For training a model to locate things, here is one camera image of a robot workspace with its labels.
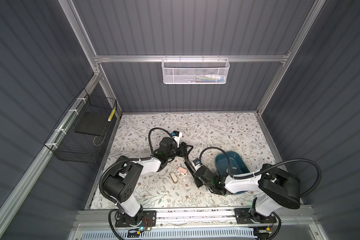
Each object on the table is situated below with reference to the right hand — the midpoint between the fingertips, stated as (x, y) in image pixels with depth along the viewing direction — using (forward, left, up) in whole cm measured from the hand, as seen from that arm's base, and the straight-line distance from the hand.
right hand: (195, 174), depth 88 cm
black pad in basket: (+16, +53, +28) cm, 63 cm away
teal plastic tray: (+6, -26, 0) cm, 26 cm away
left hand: (+13, +3, +10) cm, 17 cm away
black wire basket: (+8, +58, +29) cm, 65 cm away
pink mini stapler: (+2, +8, +3) cm, 8 cm away
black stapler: (+2, +3, +1) cm, 4 cm away
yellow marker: (+23, +47, +29) cm, 59 cm away
